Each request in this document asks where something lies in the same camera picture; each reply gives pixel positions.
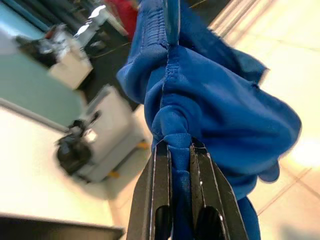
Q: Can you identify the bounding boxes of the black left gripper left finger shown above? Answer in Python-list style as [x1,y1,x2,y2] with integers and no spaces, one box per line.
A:
[126,143,173,240]

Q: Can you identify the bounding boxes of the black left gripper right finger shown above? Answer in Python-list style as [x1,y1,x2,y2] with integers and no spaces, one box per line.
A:
[189,137,250,240]

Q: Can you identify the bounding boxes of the blue garment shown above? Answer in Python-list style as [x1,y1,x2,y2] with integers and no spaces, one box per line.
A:
[116,0,303,240]

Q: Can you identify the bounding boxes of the blue plastic hanger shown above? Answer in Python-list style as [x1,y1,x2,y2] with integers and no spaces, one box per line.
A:
[163,0,181,45]

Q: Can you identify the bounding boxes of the grey ottoman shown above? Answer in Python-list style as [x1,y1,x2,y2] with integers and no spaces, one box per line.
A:
[74,84,148,183]

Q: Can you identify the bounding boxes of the black bag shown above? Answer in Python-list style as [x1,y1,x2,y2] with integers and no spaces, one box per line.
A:
[56,112,101,176]

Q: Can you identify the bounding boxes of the dark carpet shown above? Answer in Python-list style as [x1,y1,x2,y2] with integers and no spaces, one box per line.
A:
[82,22,156,113]

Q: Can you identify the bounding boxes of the white cabinet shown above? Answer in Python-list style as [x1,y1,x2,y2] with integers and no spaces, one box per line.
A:
[48,37,94,91]

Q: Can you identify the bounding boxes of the red cloth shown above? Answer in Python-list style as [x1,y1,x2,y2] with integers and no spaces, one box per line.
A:
[104,0,140,42]

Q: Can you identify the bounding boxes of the black backpack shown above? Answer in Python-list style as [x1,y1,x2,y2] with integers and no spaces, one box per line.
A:
[14,23,66,68]

